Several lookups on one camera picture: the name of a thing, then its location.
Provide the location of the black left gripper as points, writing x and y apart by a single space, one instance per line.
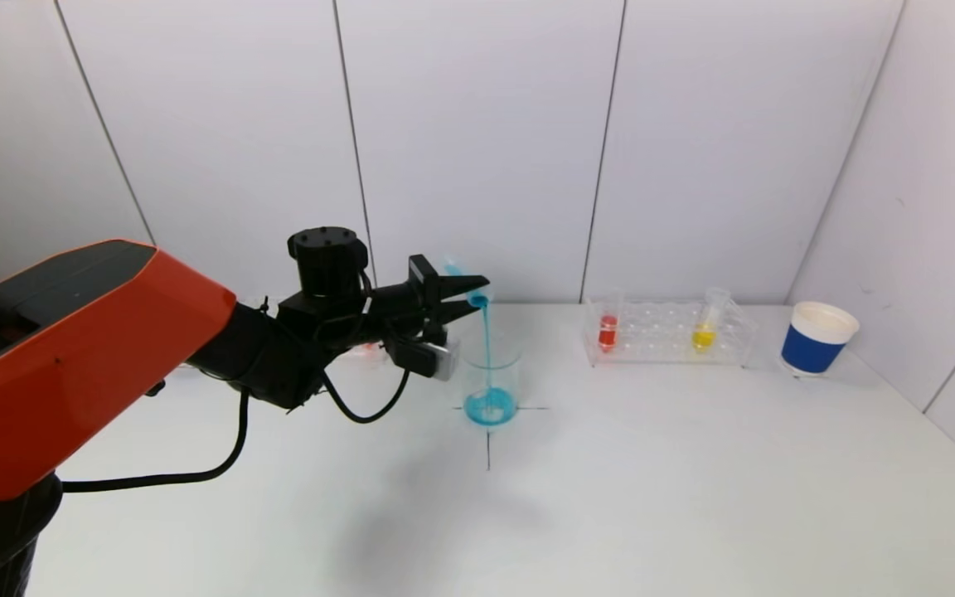
426 296

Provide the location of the blue pigment test tube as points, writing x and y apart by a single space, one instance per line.
477 298

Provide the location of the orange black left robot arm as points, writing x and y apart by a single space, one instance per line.
71 356

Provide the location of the clear glass beaker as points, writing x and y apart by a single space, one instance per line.
490 406

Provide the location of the red pigment test tube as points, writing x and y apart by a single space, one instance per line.
608 332

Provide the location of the yellow pigment test tube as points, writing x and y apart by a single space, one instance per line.
702 338

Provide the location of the blue white paper cup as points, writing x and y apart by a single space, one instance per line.
809 348

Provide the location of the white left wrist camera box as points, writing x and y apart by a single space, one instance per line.
436 363

